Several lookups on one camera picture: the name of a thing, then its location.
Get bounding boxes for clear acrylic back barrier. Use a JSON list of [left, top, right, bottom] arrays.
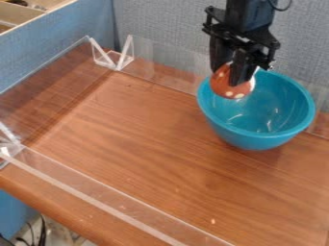
[[96, 36, 329, 137]]

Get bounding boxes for clear acrylic barrier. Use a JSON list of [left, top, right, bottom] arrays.
[[96, 36, 329, 137], [0, 35, 114, 152], [0, 140, 235, 246]]

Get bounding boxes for wooden shelf unit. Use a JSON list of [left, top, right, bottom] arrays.
[[0, 0, 77, 36]]

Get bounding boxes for red white-stemmed toy mushroom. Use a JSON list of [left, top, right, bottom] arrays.
[[210, 62, 255, 99]]

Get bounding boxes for clear acrylic left barrier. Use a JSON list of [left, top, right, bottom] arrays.
[[0, 35, 114, 152]]

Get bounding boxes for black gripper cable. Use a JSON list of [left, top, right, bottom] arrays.
[[267, 0, 294, 12]]

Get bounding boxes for blue plastic bowl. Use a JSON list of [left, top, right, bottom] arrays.
[[196, 69, 315, 150]]

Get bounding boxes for clear acrylic front barrier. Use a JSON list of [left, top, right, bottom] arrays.
[[0, 140, 235, 246]]

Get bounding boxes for black cables below table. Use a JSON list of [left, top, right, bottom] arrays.
[[0, 214, 49, 246]]

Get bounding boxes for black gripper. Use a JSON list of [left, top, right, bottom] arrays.
[[203, 0, 279, 86]]

